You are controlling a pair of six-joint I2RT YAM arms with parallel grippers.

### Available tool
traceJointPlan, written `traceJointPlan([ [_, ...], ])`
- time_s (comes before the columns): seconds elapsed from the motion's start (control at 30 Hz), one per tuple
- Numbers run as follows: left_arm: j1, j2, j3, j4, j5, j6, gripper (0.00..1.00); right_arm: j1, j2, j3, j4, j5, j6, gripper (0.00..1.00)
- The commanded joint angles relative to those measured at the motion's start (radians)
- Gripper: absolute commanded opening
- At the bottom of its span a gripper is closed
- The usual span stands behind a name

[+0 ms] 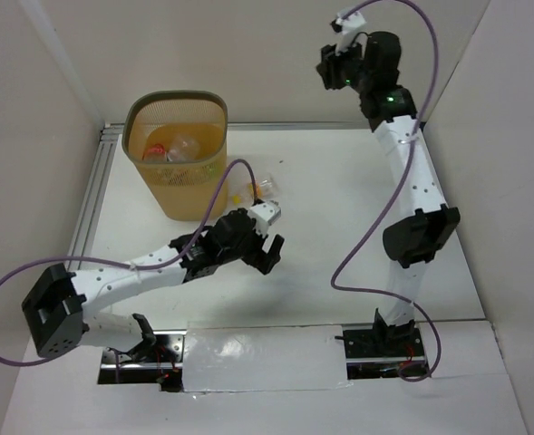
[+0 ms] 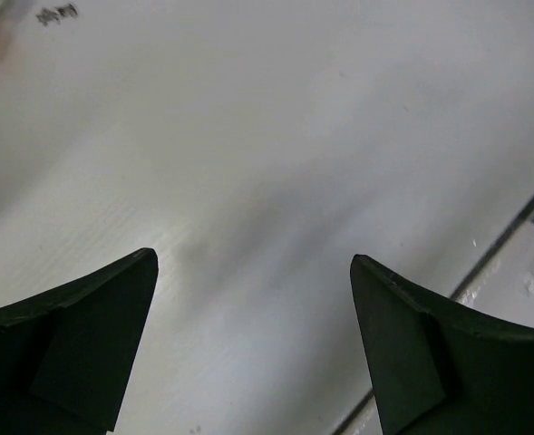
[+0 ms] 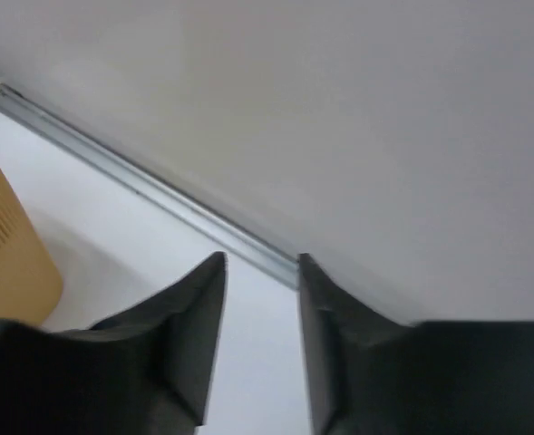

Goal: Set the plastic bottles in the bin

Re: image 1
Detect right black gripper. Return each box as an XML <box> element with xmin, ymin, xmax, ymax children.
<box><xmin>312</xmin><ymin>33</ymin><xmax>370</xmax><ymax>94</ymax></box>

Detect clear bottle orange cap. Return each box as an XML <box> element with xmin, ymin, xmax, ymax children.
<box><xmin>230</xmin><ymin>173</ymin><xmax>278</xmax><ymax>206</ymax></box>

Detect green plastic bottle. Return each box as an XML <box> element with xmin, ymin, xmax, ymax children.
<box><xmin>202</xmin><ymin>162</ymin><xmax>223</xmax><ymax>180</ymax></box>

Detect red cap cola bottle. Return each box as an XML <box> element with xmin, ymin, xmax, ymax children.
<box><xmin>142</xmin><ymin>143</ymin><xmax>168</xmax><ymax>163</ymax></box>

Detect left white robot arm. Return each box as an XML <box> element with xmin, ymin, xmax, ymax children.
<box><xmin>22</xmin><ymin>201</ymin><xmax>284</xmax><ymax>362</ymax></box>

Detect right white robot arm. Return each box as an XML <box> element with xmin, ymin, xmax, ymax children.
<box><xmin>316</xmin><ymin>32</ymin><xmax>461</xmax><ymax>355</ymax></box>

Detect yellow mesh waste bin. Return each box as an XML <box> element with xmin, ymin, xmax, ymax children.
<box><xmin>121</xmin><ymin>91</ymin><xmax>228</xmax><ymax>221</ymax></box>

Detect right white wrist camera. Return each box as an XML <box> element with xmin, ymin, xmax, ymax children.
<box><xmin>331</xmin><ymin>10</ymin><xmax>366</xmax><ymax>55</ymax></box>

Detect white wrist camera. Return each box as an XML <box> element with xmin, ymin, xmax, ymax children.
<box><xmin>248</xmin><ymin>200</ymin><xmax>281</xmax><ymax>237</ymax></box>
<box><xmin>331</xmin><ymin>10</ymin><xmax>366</xmax><ymax>55</ymax></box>

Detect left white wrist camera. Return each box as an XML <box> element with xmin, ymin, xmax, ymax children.
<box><xmin>248</xmin><ymin>200</ymin><xmax>281</xmax><ymax>237</ymax></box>

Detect aluminium frame rail back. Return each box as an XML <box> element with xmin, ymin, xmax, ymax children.
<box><xmin>228</xmin><ymin>121</ymin><xmax>370</xmax><ymax>131</ymax></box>

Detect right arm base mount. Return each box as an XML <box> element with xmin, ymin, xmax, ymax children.
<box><xmin>335</xmin><ymin>310</ymin><xmax>429</xmax><ymax>381</ymax></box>

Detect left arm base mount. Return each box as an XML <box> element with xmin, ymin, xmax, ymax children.
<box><xmin>97</xmin><ymin>314</ymin><xmax>186</xmax><ymax>392</ymax></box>

